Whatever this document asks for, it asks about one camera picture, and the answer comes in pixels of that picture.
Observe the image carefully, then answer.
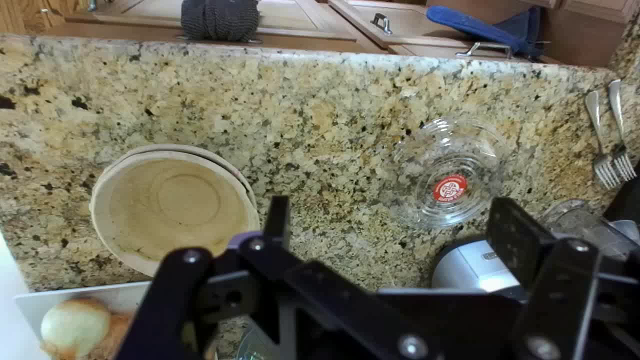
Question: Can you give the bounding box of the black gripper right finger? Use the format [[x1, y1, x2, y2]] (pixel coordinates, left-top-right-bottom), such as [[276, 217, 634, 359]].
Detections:
[[484, 196, 640, 360]]

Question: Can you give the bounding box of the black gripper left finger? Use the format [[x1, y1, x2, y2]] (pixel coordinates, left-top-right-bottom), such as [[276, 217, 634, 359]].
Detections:
[[116, 195, 317, 360]]

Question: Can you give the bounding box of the beige paper bowl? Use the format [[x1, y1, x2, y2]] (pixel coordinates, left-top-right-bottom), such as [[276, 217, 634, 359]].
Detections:
[[191, 146, 260, 210], [89, 145, 262, 279]]

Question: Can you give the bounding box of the brown onion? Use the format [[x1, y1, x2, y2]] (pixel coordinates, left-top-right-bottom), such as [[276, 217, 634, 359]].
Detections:
[[93, 310, 137, 360]]

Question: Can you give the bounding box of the silver food processor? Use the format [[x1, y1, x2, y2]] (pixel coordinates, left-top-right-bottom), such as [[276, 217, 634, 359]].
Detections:
[[431, 237, 524, 297]]

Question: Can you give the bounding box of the pale yellow onion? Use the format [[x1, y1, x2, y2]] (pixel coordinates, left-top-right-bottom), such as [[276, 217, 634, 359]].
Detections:
[[39, 297, 114, 360]]

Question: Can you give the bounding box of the white tray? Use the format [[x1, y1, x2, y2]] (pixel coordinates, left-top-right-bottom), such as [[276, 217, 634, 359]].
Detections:
[[12, 279, 157, 360]]

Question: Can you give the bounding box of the silver metal fork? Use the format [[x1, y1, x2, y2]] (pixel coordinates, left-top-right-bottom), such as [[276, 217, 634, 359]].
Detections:
[[607, 78, 640, 184], [585, 88, 624, 195]]

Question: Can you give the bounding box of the small glass bowl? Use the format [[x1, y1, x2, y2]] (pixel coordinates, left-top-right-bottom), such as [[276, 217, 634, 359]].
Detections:
[[392, 119, 508, 232]]

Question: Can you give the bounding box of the dark grey towel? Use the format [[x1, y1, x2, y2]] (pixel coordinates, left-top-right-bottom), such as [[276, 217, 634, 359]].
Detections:
[[179, 0, 262, 44]]

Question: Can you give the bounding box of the wooden drawer front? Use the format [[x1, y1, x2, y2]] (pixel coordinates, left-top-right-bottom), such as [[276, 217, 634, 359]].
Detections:
[[63, 0, 385, 56]]

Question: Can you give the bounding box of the wooden cabinet door panel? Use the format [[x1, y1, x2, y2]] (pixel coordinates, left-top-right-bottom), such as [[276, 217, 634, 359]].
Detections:
[[327, 0, 516, 61]]

